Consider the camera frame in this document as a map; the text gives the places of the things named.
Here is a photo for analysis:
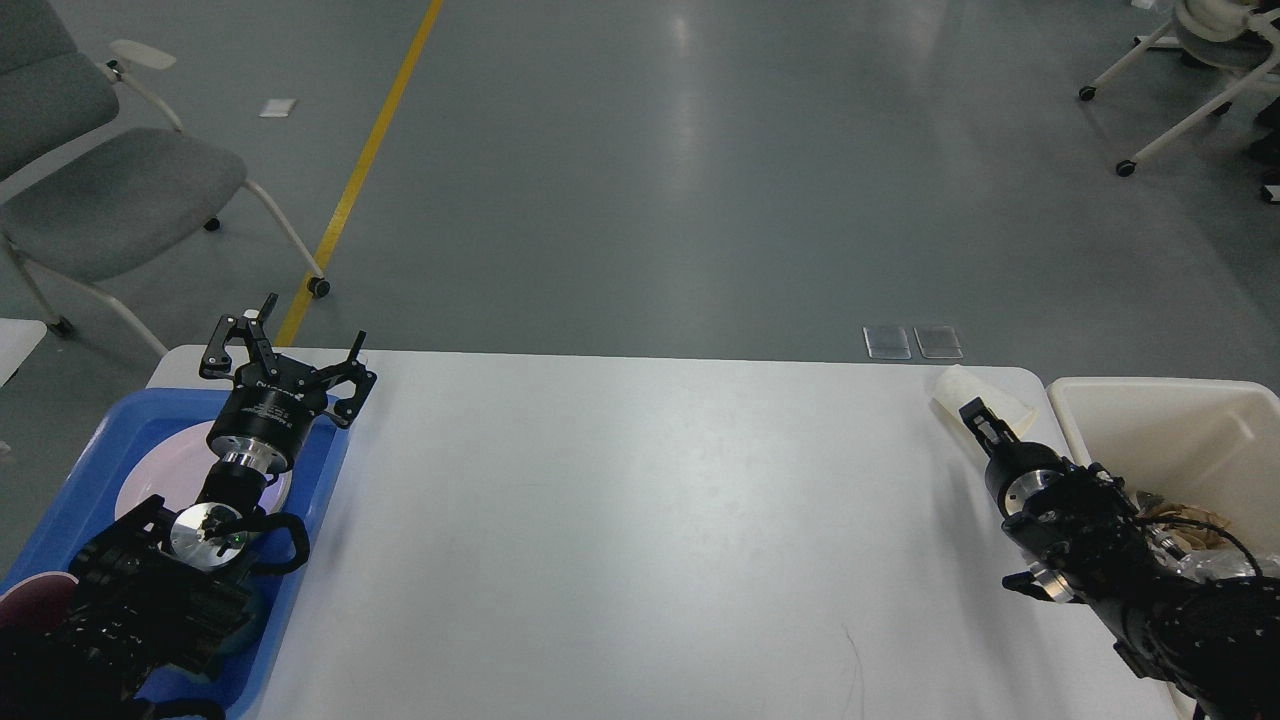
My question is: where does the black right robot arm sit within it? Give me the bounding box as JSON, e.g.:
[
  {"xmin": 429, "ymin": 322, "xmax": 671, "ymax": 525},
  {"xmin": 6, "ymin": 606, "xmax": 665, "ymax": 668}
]
[{"xmin": 959, "ymin": 398, "xmax": 1279, "ymax": 719}]

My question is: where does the pink ribbed mug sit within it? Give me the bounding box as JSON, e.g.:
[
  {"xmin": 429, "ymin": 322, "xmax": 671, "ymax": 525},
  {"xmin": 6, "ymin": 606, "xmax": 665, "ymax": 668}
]
[{"xmin": 1, "ymin": 571, "xmax": 79, "ymax": 633}]

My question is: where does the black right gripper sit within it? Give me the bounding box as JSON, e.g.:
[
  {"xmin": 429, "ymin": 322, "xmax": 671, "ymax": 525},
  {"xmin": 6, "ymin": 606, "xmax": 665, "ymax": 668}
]
[{"xmin": 959, "ymin": 397, "xmax": 1068, "ymax": 518}]

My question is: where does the pink plate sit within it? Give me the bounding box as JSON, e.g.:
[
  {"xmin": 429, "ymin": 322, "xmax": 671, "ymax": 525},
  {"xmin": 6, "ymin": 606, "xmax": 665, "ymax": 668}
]
[{"xmin": 111, "ymin": 420, "xmax": 293, "ymax": 546}]

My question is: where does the person in black tracksuit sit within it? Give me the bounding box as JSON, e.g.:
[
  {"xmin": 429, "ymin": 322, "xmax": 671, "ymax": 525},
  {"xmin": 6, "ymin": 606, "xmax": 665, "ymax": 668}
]
[{"xmin": 1244, "ymin": 97, "xmax": 1279, "ymax": 186}]

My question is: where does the aluminium foil tray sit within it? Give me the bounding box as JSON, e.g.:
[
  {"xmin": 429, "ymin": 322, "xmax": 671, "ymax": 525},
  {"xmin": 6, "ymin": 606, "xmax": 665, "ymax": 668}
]
[{"xmin": 1172, "ymin": 547, "xmax": 1256, "ymax": 584}]

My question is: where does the white foam container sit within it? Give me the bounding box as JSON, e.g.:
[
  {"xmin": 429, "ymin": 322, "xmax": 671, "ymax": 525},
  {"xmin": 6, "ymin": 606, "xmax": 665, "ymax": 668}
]
[{"xmin": 932, "ymin": 365, "xmax": 1039, "ymax": 438}]

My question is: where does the white paper scrap on floor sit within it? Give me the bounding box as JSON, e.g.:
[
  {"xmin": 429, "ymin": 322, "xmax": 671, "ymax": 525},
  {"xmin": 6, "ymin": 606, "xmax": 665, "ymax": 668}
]
[{"xmin": 259, "ymin": 97, "xmax": 298, "ymax": 119}]

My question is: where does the beige plastic bin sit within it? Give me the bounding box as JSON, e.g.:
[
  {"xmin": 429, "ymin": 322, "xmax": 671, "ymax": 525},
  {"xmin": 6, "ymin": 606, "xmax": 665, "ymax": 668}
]
[{"xmin": 1046, "ymin": 375, "xmax": 1280, "ymax": 720}]

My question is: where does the white wheeled chair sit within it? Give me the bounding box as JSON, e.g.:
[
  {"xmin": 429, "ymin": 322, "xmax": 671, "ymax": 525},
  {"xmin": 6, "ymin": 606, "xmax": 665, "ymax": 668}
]
[{"xmin": 1076, "ymin": 0, "xmax": 1280, "ymax": 179}]

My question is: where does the brown paper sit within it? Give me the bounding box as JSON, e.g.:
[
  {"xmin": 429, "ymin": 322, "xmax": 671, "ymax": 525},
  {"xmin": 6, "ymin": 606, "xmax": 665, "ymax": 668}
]
[{"xmin": 1140, "ymin": 500, "xmax": 1230, "ymax": 552}]

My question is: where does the clear floor socket cover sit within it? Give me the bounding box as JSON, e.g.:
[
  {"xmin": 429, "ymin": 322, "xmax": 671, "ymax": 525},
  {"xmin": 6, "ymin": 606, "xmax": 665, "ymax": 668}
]
[
  {"xmin": 913, "ymin": 325, "xmax": 965, "ymax": 360},
  {"xmin": 861, "ymin": 325, "xmax": 913, "ymax": 361}
]

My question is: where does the grey office chair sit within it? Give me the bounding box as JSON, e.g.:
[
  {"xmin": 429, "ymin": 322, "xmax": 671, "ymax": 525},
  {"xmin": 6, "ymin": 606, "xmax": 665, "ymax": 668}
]
[{"xmin": 1, "ymin": 1, "xmax": 330, "ymax": 354}]

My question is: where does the white table corner at left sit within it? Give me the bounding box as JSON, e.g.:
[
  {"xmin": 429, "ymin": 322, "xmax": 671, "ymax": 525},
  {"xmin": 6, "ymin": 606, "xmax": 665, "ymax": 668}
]
[{"xmin": 0, "ymin": 316, "xmax": 49, "ymax": 386}]

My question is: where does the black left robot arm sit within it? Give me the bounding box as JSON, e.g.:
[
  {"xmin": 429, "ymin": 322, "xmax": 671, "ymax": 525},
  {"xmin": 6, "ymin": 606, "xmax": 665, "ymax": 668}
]
[{"xmin": 3, "ymin": 293, "xmax": 378, "ymax": 719}]

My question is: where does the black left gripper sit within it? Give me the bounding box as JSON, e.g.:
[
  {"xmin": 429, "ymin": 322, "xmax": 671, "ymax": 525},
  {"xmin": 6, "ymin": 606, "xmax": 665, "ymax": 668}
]
[{"xmin": 197, "ymin": 293, "xmax": 378, "ymax": 475}]

